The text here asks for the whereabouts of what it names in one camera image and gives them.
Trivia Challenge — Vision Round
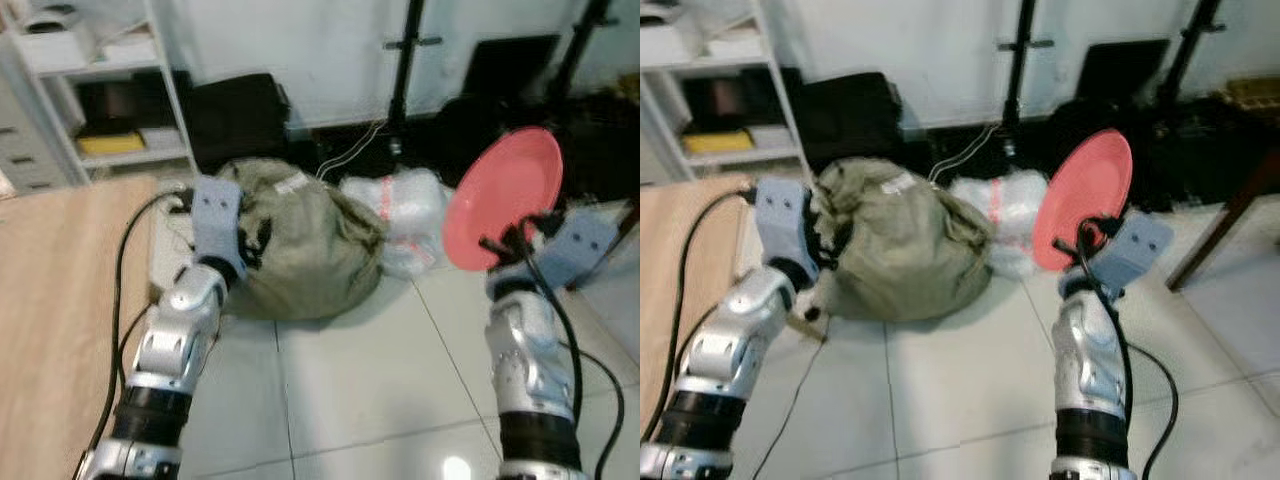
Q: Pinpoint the red round plate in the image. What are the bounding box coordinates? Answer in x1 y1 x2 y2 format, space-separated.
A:
1032 128 1134 273
442 127 564 271

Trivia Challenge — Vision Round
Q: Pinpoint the olive green cloth sack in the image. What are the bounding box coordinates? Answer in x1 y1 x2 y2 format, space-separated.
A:
215 158 389 321
815 158 991 321

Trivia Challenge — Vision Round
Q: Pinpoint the clear plastic bag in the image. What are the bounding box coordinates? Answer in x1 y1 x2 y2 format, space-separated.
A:
340 168 449 279
950 170 1051 279

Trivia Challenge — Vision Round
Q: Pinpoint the black fabric bag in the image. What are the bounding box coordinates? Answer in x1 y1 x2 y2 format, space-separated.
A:
795 70 906 171
185 73 291 171

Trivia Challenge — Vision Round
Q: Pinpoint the dark wooden furniture leg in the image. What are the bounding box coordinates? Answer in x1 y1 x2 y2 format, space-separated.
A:
1165 150 1280 291

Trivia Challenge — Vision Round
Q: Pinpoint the flat yellow box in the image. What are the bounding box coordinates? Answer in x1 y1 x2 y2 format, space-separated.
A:
685 128 756 153
78 130 146 156

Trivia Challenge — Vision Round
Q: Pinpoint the black hard case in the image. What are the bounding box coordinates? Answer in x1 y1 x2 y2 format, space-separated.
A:
1075 38 1171 101
465 35 561 101

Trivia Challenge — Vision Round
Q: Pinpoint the black tripod stand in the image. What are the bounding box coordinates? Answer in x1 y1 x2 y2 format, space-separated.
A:
995 0 1056 161
545 0 611 101
385 0 441 161
1165 0 1226 101

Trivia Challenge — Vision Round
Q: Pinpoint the yellow crate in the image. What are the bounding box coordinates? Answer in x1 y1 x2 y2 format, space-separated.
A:
1215 75 1280 111

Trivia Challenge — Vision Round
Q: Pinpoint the white open shelf rack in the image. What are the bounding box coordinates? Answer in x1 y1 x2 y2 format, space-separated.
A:
640 0 806 183
0 0 196 191

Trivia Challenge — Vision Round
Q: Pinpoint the grey drawer cabinet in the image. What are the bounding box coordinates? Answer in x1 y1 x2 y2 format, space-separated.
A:
0 70 71 196

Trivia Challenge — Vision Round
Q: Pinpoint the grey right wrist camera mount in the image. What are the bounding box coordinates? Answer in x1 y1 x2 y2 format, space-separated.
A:
1085 210 1174 296
525 207 619 293

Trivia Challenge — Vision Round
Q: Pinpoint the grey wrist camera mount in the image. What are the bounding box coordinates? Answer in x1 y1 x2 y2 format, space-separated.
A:
755 178 819 291
525 207 619 293
190 175 246 281
1085 210 1174 296

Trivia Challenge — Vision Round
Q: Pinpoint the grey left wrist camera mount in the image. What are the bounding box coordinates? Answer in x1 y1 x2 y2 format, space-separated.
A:
190 175 246 281
755 178 819 291

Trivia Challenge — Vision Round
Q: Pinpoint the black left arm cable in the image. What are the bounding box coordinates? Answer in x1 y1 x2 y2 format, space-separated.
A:
640 188 761 441
85 190 196 471

